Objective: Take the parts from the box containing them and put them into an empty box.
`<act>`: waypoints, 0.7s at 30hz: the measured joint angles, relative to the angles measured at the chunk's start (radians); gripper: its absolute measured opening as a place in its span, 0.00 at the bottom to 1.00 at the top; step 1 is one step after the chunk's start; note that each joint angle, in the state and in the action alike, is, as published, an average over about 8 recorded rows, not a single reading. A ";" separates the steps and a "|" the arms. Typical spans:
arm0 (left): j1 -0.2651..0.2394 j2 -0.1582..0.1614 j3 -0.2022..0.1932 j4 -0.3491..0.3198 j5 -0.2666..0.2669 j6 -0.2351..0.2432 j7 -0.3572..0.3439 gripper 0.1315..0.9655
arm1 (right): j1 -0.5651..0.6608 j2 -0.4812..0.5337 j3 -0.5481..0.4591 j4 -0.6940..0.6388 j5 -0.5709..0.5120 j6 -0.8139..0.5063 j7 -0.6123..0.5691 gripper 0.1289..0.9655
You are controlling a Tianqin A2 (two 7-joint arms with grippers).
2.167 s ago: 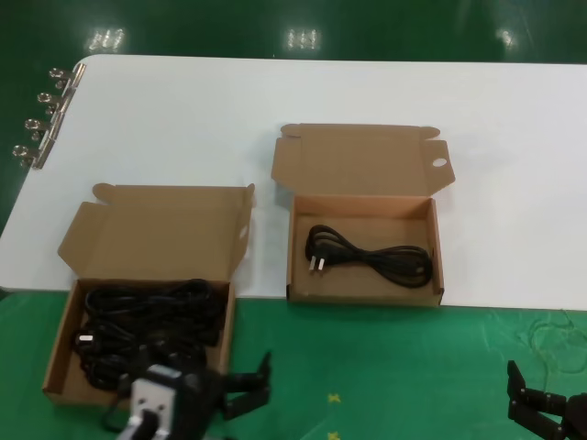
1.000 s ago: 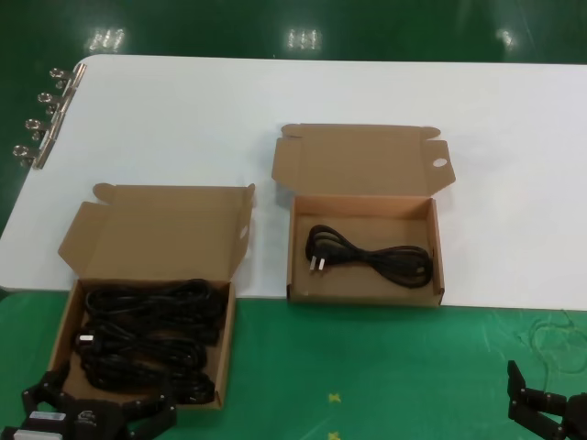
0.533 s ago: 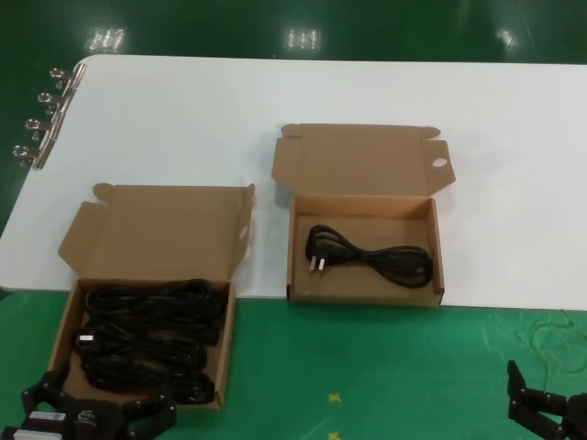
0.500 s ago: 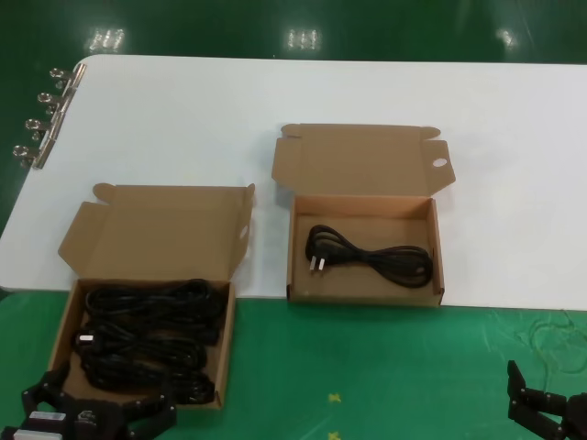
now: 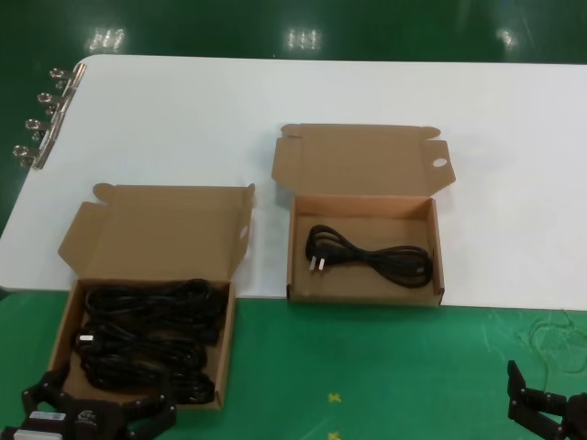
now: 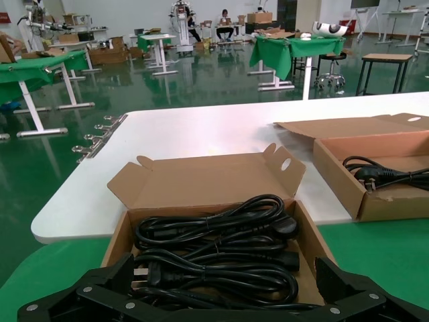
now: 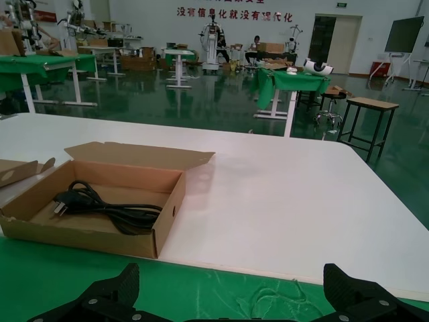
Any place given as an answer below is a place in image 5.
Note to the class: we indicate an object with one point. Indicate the silver binder clip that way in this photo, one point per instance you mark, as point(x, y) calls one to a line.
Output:
point(42, 156)
point(64, 101)
point(52, 127)

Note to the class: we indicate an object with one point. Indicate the open cardboard box round hole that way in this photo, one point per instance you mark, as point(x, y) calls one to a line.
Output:
point(362, 211)

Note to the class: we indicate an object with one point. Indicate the open cardboard box oval hole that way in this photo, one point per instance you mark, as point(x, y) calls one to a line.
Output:
point(160, 229)

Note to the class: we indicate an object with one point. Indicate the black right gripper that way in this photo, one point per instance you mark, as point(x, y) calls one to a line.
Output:
point(578, 417)

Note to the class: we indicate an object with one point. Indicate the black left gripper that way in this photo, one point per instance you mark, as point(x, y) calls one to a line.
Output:
point(96, 421)

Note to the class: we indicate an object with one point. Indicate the green felt work mat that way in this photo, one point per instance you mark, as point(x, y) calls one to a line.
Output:
point(367, 366)

